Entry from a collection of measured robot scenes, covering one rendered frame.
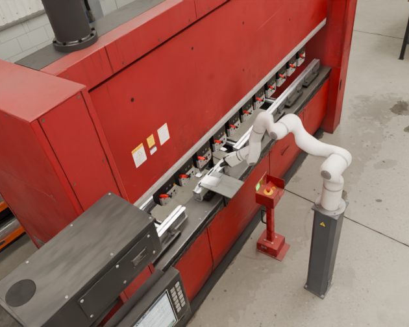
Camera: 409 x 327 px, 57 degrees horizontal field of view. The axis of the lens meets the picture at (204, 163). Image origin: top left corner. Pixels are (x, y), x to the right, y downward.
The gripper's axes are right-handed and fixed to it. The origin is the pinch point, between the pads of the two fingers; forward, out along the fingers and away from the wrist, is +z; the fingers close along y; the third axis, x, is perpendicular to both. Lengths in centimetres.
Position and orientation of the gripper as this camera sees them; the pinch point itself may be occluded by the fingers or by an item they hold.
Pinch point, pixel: (222, 164)
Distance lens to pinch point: 287.0
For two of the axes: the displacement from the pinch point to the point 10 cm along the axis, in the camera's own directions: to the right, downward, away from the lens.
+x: -0.8, 6.7, -7.4
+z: -8.0, 4.0, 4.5
